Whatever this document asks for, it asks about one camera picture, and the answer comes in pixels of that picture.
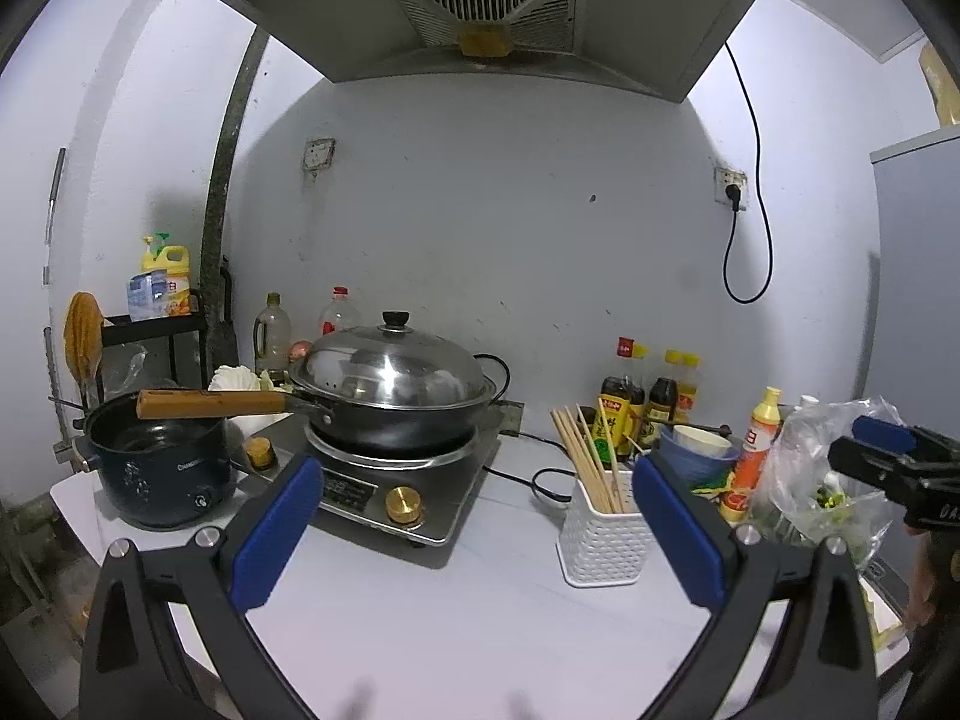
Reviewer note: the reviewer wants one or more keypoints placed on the old wall socket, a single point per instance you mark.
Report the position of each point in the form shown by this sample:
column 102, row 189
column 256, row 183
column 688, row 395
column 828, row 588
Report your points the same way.
column 319, row 156

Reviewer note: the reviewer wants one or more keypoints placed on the cream bowl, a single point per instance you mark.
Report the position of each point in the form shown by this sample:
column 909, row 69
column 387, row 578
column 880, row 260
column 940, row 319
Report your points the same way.
column 701, row 441

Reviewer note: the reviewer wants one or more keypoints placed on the black storage rack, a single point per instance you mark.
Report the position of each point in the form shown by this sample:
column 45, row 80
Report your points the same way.
column 150, row 330

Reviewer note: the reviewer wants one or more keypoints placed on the red cap plastic bottle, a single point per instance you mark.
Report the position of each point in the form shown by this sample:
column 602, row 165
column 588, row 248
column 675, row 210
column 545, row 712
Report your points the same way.
column 337, row 315

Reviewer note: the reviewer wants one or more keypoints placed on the silver induction cooker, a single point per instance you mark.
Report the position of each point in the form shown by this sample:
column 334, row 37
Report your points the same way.
column 450, row 487

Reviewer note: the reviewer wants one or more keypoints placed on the empty clear oil bottle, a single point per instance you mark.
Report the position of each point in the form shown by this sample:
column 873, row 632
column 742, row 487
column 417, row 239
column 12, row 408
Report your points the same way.
column 271, row 337

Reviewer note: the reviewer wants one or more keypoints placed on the napa cabbage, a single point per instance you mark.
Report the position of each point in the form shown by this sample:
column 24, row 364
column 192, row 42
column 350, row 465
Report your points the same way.
column 236, row 379

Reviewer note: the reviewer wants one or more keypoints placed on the grey metal wall bar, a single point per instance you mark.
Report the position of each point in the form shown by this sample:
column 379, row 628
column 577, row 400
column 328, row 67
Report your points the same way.
column 56, row 187

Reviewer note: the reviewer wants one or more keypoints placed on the blue ribbed bowl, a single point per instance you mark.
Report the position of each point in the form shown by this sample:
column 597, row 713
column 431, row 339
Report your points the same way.
column 697, row 469

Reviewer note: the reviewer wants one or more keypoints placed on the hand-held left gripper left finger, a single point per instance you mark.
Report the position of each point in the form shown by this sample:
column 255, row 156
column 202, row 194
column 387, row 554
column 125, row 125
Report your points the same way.
column 277, row 532

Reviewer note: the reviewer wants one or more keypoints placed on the red cap cooking wine bottle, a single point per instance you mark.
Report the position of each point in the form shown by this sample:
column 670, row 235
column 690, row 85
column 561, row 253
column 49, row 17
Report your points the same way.
column 611, row 412

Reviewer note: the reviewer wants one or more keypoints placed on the dark blue electric pot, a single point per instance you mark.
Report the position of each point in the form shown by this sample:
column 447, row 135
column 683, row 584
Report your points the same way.
column 157, row 480

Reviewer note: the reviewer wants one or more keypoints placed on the blue carton box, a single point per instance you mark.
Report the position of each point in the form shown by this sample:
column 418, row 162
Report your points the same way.
column 150, row 296

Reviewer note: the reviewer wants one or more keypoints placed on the dark brown chopstick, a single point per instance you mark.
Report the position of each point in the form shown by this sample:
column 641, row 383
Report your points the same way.
column 716, row 430

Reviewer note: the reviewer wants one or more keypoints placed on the round wooden spoon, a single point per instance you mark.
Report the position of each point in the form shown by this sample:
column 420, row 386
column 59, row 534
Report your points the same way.
column 81, row 337

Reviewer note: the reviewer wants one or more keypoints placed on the yellow cardboard piece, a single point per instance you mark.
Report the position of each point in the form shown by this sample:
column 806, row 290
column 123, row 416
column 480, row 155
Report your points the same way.
column 945, row 90

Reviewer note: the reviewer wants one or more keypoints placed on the gold cooker knob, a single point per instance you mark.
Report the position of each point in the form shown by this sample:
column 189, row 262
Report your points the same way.
column 405, row 504
column 259, row 452

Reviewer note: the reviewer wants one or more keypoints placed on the white woven plastic basket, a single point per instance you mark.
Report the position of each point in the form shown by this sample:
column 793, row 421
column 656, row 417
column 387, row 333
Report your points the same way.
column 600, row 547

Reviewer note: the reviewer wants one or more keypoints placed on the bundle of bamboo chopsticks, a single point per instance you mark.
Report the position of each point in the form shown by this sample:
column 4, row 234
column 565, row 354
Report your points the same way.
column 592, row 465

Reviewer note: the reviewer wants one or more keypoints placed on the grey cabinet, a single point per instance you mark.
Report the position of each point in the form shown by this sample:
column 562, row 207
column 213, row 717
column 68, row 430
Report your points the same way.
column 915, row 277

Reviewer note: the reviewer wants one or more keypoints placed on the clear plastic bag of vegetables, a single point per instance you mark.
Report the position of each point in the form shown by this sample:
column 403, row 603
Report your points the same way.
column 810, row 480

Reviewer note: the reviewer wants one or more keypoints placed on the yellow cap soy sauce bottle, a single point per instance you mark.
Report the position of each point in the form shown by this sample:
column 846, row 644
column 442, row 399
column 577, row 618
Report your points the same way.
column 637, row 397

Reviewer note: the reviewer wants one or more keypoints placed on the yellow detergent jug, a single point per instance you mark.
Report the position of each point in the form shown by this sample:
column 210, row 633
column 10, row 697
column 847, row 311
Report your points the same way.
column 169, row 262

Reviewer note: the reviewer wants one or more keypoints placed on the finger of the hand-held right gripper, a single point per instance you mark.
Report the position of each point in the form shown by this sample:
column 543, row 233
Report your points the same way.
column 870, row 461
column 881, row 431

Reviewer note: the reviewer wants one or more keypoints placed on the yellow cap oil bottle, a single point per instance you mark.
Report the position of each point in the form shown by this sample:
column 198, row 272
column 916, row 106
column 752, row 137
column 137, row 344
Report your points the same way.
column 688, row 390

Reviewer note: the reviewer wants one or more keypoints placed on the grey range hood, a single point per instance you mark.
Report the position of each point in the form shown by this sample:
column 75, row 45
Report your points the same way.
column 487, row 67

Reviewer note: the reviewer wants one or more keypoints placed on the green yellow sponge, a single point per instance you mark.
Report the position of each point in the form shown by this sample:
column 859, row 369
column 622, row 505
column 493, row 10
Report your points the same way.
column 716, row 490

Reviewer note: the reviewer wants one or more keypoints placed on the steel wok lid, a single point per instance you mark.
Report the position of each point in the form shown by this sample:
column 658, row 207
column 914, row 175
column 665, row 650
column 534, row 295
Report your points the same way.
column 390, row 375

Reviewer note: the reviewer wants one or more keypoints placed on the white capped bottle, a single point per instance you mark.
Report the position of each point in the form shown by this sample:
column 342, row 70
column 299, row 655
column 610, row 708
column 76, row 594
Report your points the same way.
column 807, row 403

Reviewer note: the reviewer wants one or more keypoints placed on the orange yellow dish soap bottle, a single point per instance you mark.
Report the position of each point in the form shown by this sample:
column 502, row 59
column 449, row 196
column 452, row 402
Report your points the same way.
column 750, row 457

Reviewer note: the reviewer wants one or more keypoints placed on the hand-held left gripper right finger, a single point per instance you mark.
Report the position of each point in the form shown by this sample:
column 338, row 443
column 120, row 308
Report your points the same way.
column 679, row 532

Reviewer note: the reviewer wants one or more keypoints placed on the grey socket block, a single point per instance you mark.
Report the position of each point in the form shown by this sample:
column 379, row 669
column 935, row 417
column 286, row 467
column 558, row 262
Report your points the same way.
column 510, row 416

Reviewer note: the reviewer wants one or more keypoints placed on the grey vertical pipe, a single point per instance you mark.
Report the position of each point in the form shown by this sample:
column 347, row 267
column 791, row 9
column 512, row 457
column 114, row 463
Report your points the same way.
column 225, row 165

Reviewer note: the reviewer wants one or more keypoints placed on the person's right hand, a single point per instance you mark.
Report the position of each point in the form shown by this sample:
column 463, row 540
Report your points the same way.
column 919, row 577

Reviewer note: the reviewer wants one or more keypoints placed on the white wall socket with plug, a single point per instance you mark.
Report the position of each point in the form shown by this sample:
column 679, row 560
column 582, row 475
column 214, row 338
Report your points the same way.
column 729, row 184

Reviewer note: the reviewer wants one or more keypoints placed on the small onion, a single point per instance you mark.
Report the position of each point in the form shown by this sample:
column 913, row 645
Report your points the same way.
column 300, row 349

